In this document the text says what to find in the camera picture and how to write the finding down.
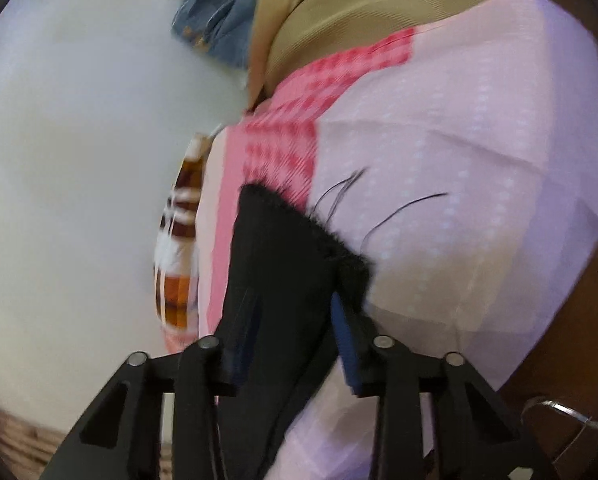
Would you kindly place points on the brown orange checkered pillow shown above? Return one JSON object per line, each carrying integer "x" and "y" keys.
{"x": 179, "y": 300}

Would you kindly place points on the pink checkered bed sheet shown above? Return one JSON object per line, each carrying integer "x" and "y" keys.
{"x": 454, "y": 135}

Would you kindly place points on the woven brown mat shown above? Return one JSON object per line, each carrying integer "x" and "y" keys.
{"x": 19, "y": 440}

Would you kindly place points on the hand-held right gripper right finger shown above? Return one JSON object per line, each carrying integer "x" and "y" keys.
{"x": 348, "y": 350}

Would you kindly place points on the tan cloth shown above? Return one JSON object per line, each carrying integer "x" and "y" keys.
{"x": 379, "y": 10}

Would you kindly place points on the blue plaid cloth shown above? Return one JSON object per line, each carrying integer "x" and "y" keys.
{"x": 219, "y": 10}

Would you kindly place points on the black pants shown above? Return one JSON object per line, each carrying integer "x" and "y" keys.
{"x": 279, "y": 260}

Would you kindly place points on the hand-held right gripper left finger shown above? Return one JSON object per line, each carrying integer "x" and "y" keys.
{"x": 241, "y": 355}

